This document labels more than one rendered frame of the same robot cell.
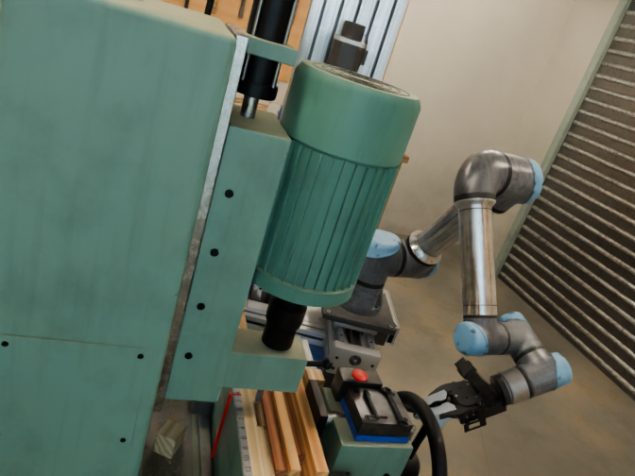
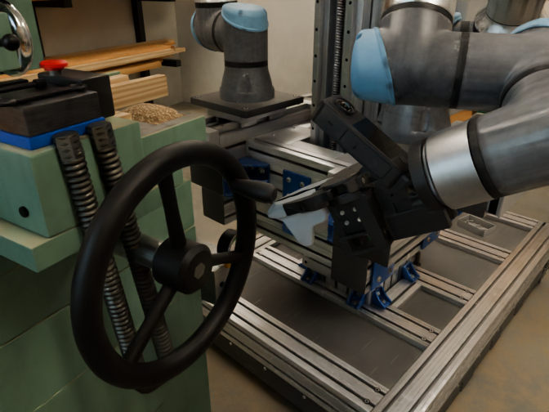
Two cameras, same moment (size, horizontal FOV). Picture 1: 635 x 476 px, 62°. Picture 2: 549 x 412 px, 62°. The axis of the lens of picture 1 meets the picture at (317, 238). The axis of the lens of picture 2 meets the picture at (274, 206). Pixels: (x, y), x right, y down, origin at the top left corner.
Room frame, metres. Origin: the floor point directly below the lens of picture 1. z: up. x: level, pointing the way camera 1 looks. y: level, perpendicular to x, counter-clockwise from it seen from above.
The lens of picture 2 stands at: (0.67, -0.72, 1.11)
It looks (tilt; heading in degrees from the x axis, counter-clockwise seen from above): 26 degrees down; 52
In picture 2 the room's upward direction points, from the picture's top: straight up
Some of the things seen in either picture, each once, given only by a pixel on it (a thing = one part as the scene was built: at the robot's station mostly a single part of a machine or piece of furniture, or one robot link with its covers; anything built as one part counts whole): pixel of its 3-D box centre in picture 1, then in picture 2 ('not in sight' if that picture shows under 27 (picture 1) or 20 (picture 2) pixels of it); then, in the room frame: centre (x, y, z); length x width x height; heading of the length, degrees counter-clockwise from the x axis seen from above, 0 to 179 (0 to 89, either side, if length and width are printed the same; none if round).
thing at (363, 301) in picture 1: (362, 288); (414, 109); (1.46, -0.18, 0.87); 0.15 x 0.15 x 0.10
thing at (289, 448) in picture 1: (279, 429); not in sight; (0.71, -0.04, 0.93); 0.22 x 0.02 x 0.06; 21
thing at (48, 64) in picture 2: (359, 375); (53, 64); (0.80, -0.15, 1.02); 0.03 x 0.03 x 0.01
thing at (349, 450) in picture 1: (358, 434); (58, 164); (0.78, -0.18, 0.91); 0.15 x 0.14 x 0.09; 21
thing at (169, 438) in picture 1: (169, 438); not in sight; (0.72, 0.14, 0.82); 0.04 x 0.04 x 0.04; 83
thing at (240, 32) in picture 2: not in sight; (243, 31); (1.39, 0.32, 0.98); 0.13 x 0.12 x 0.14; 88
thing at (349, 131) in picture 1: (326, 185); not in sight; (0.74, 0.01, 1.35); 0.18 x 0.18 x 0.31
